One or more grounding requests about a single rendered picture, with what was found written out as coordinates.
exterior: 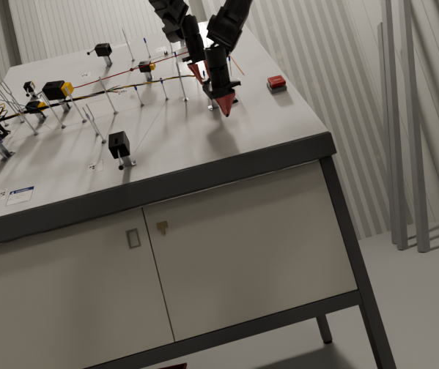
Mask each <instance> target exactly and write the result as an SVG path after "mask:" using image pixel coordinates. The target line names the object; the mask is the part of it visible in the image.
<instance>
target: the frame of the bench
mask: <svg viewBox="0 0 439 369"><path fill-rule="evenodd" d="M319 161H320V165H321V168H322V172H323V175H324V177H325V182H326V184H327V188H328V192H329V195H330V197H331V202H332V204H333V209H334V212H335V214H336V219H337V221H338V224H339V228H340V231H341V234H342V238H343V241H344V245H345V248H346V251H347V255H348V258H349V260H350V265H351V267H352V271H353V274H354V278H355V281H356V285H357V287H358V289H356V290H353V291H348V292H346V293H343V294H338V295H336V296H333V297H328V298H325V299H321V300H318V301H315V302H311V303H308V304H305V305H301V306H297V307H293V308H290V309H287V310H283V311H280V312H277V313H273V314H270V315H267V316H263V317H260V318H256V319H252V320H250V321H245V322H242V323H239V324H235V325H232V326H229V327H224V328H222V329H217V330H215V331H212V332H207V333H204V334H201V335H197V336H194V337H192V338H187V339H184V340H179V341H177V342H175V341H174V342H173V343H170V344H166V345H164V346H159V347H156V348H151V349H149V350H146V351H142V352H139V353H136V354H131V355H128V356H126V357H121V358H119V359H114V360H111V361H108V362H104V363H101V364H98V365H93V366H91V367H88V368H83V369H141V368H145V367H148V366H150V365H155V364H158V363H161V362H165V361H168V360H170V359H175V358H178V357H183V356H185V355H188V354H192V353H196V352H198V351H203V350H205V349H210V348H212V347H216V346H220V345H223V344H226V343H230V342H233V341H236V340H240V339H243V338H247V337H251V336H253V335H258V334H260V333H263V332H267V331H271V330H273V329H278V328H281V327H285V326H288V325H290V324H295V323H298V322H301V321H305V320H308V319H310V318H315V317H316V320H317V324H318V327H319V330H320V334H321V338H322V339H323V342H324V343H326V344H329V343H332V340H333V338H332V336H331V331H330V328H329V326H328V321H327V318H326V315H325V314H328V313H332V312H336V311H338V310H343V309H345V308H350V307H352V306H356V305H358V306H359V308H360V312H361V315H362V319H363V321H364V326H365V328H366V333H367V335H368V338H369V342H370V345H371V348H372V352H373V355H374V358H375V362H376V365H377V369H396V364H395V361H394V358H393V354H392V352H391V347H390V345H389V342H388V338H387V335H386V333H385V328H384V326H383V321H382V319H381V316H380V311H379V309H378V306H377V302H376V299H375V295H374V292H373V290H372V285H371V283H370V280H369V276H368V273H367V270H366V266H365V263H364V259H363V256H362V254H361V249H360V247H359V243H358V240H357V237H356V234H355V230H354V227H353V223H352V220H351V217H350V213H349V211H348V208H347V204H346V201H345V198H344V194H343V191H342V187H341V184H340V181H339V178H338V174H337V172H336V168H335V165H334V162H333V158H332V156H330V157H324V158H321V159H319Z"/></svg>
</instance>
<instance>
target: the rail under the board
mask: <svg viewBox="0 0 439 369"><path fill-rule="evenodd" d="M336 153H337V151H336V147H335V144H334V142H333V138H332V135H331V133H325V134H322V135H316V136H313V137H310V138H305V139H302V140H299V141H293V142H291V143H286V144H282V145H279V146H274V147H271V148H268V149H263V150H259V151H256V152H252V153H248V154H243V155H240V156H236V157H232V158H229V159H225V160H220V161H217V162H214V163H209V164H206V165H201V166H198V167H195V168H189V169H186V170H183V171H178V172H175V173H172V174H167V175H163V176H159V177H155V178H152V179H147V180H144V181H141V182H136V183H133V184H127V185H124V186H121V187H116V188H113V189H110V190H105V191H102V192H99V193H93V194H90V195H85V196H82V197H79V198H74V199H70V200H68V201H63V202H59V203H56V204H51V205H48V206H43V207H40V208H36V209H31V210H29V211H25V212H20V213H17V214H13V215H9V216H6V217H0V244H1V243H4V242H8V241H12V240H15V239H20V238H23V237H26V236H31V235H34V234H39V233H42V232H45V231H50V230H54V229H57V228H61V227H65V226H70V225H72V224H76V223H81V222H84V221H87V220H92V219H95V218H98V217H103V216H106V215H111V214H114V213H117V212H122V211H125V210H129V209H134V208H136V207H140V206H145V205H147V204H153V203H156V202H159V201H164V200H167V199H170V198H175V197H178V196H181V195H186V194H189V193H195V192H198V191H200V190H206V189H209V188H211V187H217V186H220V185H224V184H228V183H231V182H236V181H239V180H242V179H247V178H250V177H253V176H259V175H262V174H266V173H270V172H273V171H277V170H281V169H284V168H289V167H292V166H295V165H300V164H303V163H308V162H311V161H314V160H319V159H321V158H324V157H330V156H332V155H334V154H336Z"/></svg>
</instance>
